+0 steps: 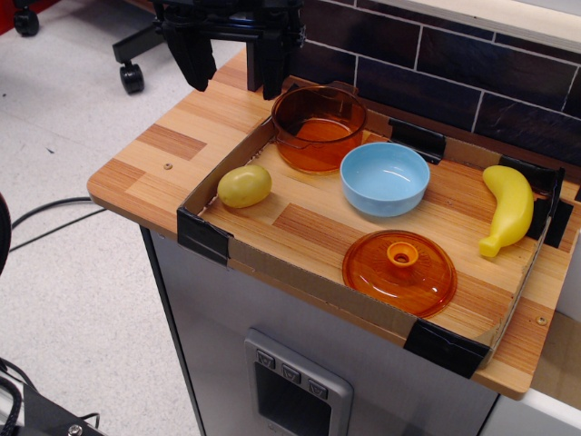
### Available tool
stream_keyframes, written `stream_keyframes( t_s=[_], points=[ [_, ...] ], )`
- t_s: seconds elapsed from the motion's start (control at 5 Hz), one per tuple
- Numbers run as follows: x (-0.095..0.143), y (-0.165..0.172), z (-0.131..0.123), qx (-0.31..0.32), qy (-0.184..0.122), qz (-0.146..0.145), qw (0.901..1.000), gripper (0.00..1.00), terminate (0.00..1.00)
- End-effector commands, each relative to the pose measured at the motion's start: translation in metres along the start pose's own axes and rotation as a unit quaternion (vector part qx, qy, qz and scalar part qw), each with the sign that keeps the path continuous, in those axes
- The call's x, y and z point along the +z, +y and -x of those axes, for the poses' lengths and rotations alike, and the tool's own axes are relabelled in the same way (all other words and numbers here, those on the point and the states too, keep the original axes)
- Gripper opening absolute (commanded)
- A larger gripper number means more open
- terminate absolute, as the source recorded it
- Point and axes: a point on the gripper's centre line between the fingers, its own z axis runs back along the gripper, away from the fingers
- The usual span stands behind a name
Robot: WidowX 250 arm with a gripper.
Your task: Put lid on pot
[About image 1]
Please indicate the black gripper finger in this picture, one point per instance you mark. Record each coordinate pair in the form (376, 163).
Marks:
(193, 54)
(272, 58)

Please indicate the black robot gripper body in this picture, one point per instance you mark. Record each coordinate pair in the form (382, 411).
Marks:
(240, 21)

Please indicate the orange transparent pot lid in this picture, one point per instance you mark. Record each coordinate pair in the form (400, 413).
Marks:
(403, 269)

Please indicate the orange transparent pot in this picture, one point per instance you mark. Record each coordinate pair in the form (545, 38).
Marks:
(318, 125)

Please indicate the black vertical panel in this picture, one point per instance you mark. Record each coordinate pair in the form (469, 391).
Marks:
(254, 78)

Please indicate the black chair base with caster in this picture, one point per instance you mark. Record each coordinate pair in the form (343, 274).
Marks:
(127, 49)

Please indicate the yellow toy potato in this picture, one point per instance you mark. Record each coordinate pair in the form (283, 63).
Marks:
(244, 186)

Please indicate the light blue bowl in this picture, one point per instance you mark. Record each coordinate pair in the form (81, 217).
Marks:
(384, 179)

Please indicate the black caster wheel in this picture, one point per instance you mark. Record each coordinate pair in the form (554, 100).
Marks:
(26, 22)

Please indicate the yellow toy banana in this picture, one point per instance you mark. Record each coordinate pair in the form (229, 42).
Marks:
(514, 209)

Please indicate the cardboard fence with black tape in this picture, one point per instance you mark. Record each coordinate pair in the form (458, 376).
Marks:
(495, 326)

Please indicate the grey cabinet control panel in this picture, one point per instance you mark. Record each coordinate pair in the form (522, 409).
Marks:
(293, 395)

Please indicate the black metal bracket with screw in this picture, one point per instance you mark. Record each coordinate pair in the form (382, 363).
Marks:
(44, 417)

